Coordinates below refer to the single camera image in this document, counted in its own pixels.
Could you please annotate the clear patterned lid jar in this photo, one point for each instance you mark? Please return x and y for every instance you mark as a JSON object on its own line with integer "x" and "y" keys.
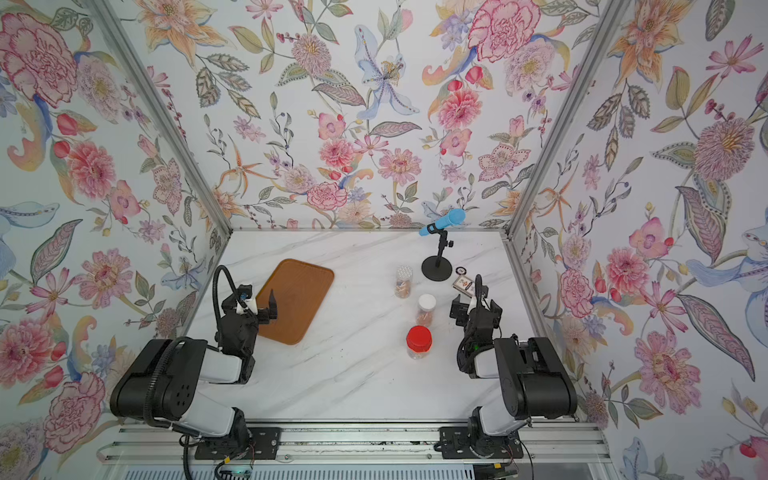
{"x": 403, "y": 283}

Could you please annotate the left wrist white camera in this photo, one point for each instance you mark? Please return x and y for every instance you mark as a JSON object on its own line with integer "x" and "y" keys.
{"x": 247, "y": 307}

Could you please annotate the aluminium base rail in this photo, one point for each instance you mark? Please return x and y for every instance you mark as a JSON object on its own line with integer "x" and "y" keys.
{"x": 542, "y": 441}

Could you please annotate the small keychain card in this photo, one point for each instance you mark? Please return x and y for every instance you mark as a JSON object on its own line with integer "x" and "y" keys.
{"x": 463, "y": 283}

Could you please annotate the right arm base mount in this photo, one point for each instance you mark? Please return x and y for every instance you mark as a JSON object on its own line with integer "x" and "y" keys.
{"x": 469, "y": 443}

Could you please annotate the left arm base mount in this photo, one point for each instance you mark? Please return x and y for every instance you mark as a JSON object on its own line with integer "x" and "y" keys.
{"x": 254, "y": 443}

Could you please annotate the red lid jar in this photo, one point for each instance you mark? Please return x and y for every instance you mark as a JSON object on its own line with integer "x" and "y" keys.
{"x": 419, "y": 341}

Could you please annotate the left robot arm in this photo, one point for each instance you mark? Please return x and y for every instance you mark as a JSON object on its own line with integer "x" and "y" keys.
{"x": 160, "y": 386}

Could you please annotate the white lid candy jar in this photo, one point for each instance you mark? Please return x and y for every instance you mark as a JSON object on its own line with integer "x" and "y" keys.
{"x": 426, "y": 306}

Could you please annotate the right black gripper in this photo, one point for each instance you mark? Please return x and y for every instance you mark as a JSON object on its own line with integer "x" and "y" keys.
{"x": 474, "y": 309}

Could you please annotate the blue microphone on stand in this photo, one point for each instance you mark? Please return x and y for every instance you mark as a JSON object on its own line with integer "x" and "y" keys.
{"x": 436, "y": 267}

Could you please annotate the brown wooden tray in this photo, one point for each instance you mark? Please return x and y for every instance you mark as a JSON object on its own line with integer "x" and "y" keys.
{"x": 299, "y": 289}

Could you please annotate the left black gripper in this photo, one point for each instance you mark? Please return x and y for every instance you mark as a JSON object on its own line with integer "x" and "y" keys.
{"x": 253, "y": 316}

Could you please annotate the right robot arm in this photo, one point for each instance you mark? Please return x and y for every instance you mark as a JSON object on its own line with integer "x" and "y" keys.
{"x": 532, "y": 379}

